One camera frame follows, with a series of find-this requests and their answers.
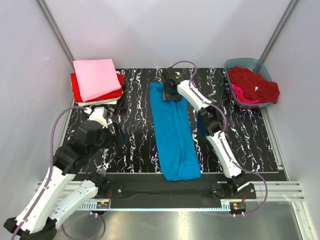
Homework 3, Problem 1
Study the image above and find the blue t shirt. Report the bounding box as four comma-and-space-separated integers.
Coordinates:
149, 82, 201, 182

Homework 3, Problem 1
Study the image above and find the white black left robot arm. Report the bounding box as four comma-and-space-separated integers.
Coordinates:
3, 120, 126, 240

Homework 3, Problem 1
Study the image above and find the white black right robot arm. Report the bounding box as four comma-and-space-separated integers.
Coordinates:
161, 67, 249, 199

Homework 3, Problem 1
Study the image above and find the folded red t shirt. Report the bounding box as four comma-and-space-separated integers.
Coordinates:
70, 72, 124, 104

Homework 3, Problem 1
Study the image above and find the folded cream t shirt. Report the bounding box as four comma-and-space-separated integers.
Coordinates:
75, 97, 121, 107

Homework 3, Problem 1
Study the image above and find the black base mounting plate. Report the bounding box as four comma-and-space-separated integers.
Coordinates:
48, 171, 288, 210

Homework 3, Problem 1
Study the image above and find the folded pink t shirt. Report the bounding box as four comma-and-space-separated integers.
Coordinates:
73, 59, 121, 102

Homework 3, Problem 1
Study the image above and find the magenta t shirt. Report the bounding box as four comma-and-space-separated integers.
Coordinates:
231, 83, 260, 105

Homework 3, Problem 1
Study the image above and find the dark red t shirt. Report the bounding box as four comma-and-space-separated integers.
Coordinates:
227, 66, 280, 104

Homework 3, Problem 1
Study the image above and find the translucent blue plastic basket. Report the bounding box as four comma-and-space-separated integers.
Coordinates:
224, 58, 274, 109

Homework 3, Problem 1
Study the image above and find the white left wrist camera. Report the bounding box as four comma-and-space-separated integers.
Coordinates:
84, 107, 108, 128

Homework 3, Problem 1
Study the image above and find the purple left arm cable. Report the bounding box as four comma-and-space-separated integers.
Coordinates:
11, 106, 106, 240

